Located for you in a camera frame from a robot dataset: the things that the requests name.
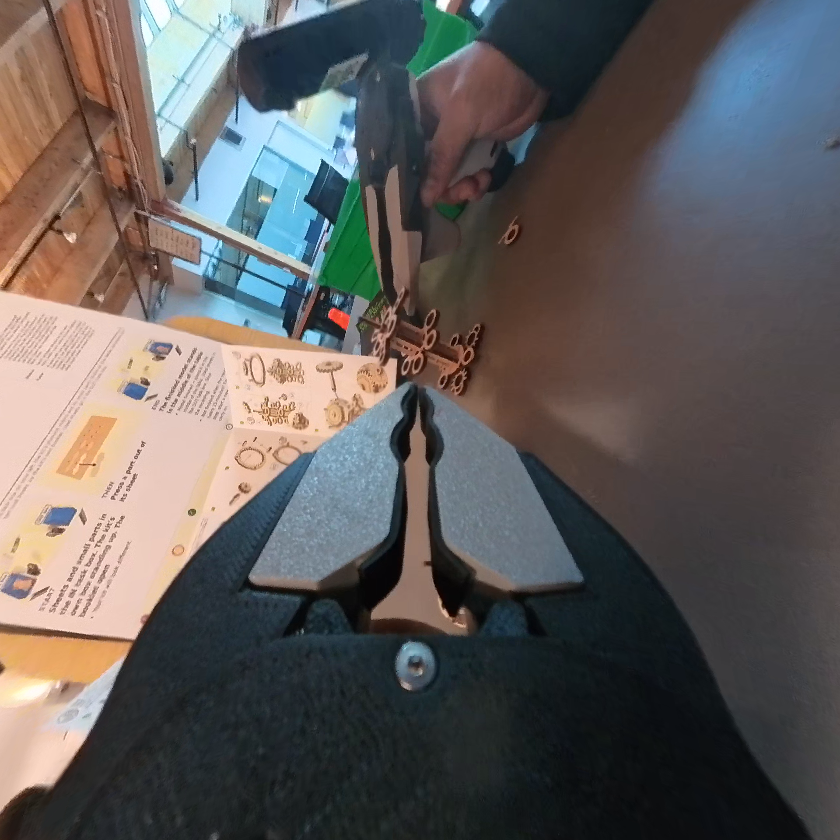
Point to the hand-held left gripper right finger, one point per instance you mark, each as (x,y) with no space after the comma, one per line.
(499,518)

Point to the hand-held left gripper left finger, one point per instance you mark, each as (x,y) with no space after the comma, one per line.
(328,512)

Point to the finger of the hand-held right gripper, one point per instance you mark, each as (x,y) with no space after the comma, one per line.
(400,262)
(439,239)

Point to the wooden gear model assembly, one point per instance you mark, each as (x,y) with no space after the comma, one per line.
(426,354)

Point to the person's right forearm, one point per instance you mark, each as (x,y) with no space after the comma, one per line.
(558,46)

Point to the dark model kit box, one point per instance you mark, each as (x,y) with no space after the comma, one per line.
(375,307)

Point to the person's right hand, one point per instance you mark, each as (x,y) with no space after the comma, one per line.
(479,98)

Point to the large green plastic bin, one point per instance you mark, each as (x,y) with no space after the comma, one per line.
(348,256)

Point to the small loose wooden part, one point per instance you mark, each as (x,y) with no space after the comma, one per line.
(510,231)

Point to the orange cone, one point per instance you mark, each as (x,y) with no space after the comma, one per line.
(338,318)

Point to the black office chair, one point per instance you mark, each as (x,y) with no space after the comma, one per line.
(326,187)

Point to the large white instruction sheet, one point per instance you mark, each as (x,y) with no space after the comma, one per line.
(98,407)

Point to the small printed paper leaflet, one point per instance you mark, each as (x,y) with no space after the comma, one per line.
(85,702)

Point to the ceiling track spotlight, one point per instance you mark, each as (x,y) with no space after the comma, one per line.
(65,235)

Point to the white wall sign board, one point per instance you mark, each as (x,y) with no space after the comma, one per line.
(174,241)

